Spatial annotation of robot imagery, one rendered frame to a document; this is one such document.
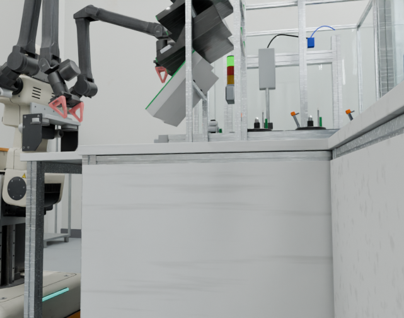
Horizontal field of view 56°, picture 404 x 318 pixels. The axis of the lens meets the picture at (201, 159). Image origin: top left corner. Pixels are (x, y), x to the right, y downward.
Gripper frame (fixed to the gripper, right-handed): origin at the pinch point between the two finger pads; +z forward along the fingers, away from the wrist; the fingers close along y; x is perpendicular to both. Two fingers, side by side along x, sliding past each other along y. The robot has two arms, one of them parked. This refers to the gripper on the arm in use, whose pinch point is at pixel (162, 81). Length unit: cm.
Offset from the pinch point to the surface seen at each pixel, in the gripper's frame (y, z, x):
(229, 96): 18.4, 6.2, -30.1
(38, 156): -49, 38, 35
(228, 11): -21.8, -20.4, -35.6
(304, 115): 84, 8, -72
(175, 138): -11.4, 29.8, -8.1
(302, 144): -69, 41, -59
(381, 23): -83, 15, -77
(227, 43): -27.1, -4.8, -35.0
